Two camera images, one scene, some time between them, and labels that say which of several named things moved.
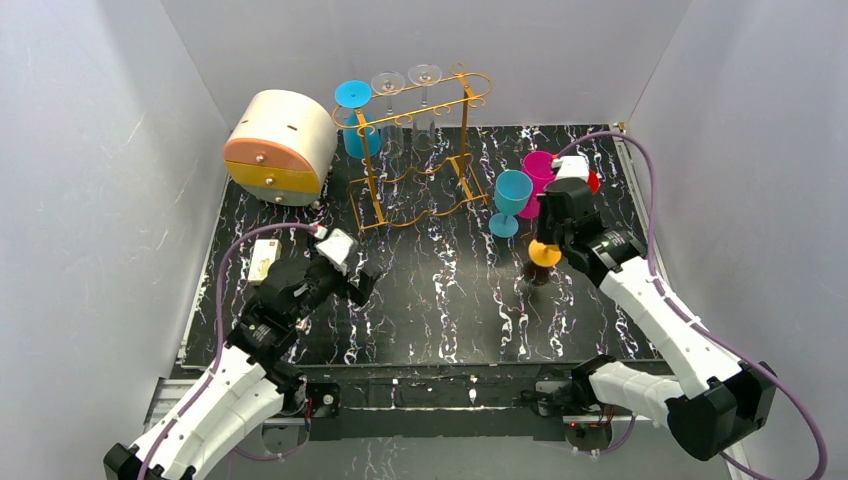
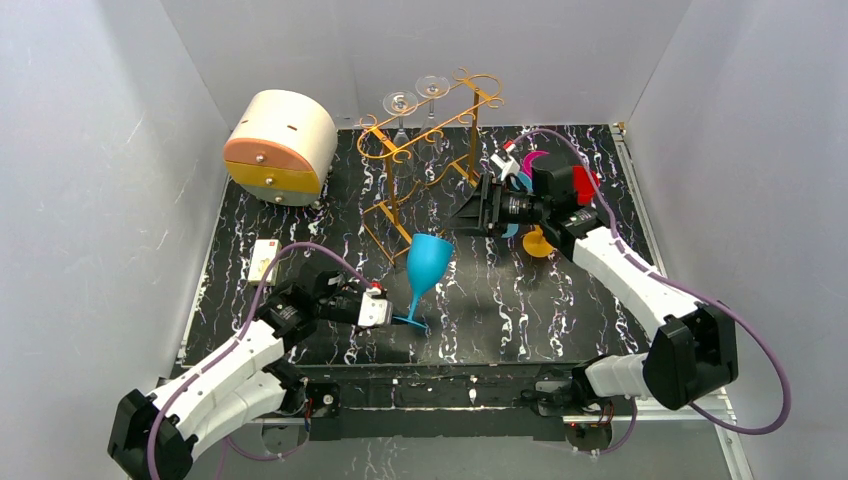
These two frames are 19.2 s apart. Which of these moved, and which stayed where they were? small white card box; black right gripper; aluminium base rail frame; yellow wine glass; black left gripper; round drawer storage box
Moved: yellow wine glass; black left gripper; black right gripper
Stayed: aluminium base rail frame; round drawer storage box; small white card box
